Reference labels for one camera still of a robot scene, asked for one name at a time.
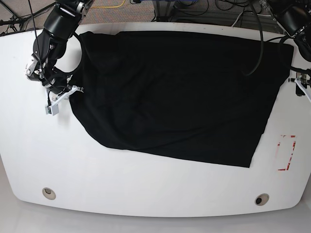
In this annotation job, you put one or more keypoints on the black T-shirt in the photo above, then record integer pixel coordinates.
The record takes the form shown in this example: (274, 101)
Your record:
(190, 96)

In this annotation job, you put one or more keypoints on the table cable grommet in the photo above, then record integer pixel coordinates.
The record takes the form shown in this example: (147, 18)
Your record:
(48, 193)
(262, 199)

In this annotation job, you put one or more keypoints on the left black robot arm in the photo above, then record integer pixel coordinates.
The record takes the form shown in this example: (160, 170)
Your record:
(294, 17)

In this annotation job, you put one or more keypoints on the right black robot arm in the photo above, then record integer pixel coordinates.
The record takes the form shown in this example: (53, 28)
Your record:
(50, 45)

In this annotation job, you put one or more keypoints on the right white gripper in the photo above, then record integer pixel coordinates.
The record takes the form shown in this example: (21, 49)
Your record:
(62, 90)

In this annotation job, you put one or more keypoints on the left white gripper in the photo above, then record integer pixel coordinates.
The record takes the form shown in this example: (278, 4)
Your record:
(301, 85)

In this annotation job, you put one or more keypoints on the red tape rectangle marker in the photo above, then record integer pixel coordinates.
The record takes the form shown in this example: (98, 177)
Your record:
(285, 151)

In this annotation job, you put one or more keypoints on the left table cable grommet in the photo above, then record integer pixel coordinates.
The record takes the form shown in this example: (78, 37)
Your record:
(48, 193)

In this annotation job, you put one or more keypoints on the black tripod stand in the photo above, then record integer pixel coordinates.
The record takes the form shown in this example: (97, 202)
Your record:
(16, 23)

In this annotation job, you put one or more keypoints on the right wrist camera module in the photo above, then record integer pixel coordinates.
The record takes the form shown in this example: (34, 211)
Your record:
(52, 110)

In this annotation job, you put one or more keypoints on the right table cable grommet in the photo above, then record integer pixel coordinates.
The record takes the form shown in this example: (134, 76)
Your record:
(262, 199)

